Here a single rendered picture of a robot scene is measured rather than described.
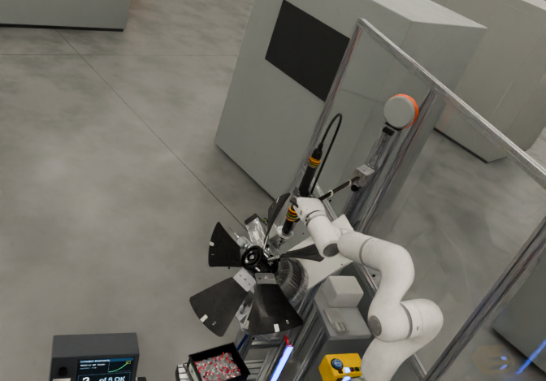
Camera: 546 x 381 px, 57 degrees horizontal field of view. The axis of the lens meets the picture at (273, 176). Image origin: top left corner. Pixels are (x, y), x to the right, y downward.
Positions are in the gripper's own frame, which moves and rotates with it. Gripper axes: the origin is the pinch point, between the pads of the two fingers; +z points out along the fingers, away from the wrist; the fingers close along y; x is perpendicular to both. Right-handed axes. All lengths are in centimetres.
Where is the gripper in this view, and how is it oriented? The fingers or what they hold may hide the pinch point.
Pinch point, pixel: (301, 192)
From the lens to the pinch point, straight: 193.1
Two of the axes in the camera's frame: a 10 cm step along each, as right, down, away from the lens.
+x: 3.0, -8.1, -5.1
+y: 9.1, 0.9, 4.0
